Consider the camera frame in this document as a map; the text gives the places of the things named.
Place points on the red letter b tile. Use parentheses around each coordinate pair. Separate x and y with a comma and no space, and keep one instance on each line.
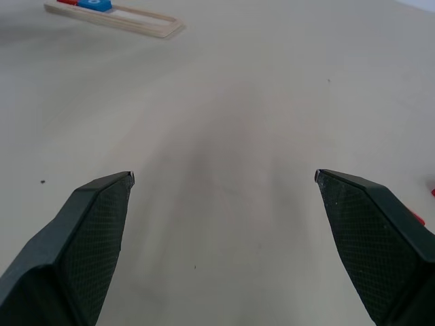
(418,218)

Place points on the red letter r tile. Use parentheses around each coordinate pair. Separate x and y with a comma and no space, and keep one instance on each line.
(68,1)

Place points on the blue letter o tile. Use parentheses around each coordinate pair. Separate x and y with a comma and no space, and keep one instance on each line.
(96,4)

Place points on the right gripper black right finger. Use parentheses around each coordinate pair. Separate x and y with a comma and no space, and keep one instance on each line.
(384,244)

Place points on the wooden letter tile rack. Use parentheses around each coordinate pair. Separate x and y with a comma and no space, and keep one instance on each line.
(153,24)

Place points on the red letter o tile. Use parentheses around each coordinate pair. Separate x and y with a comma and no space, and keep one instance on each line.
(433,191)

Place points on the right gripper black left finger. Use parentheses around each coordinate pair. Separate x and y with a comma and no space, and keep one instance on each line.
(51,258)

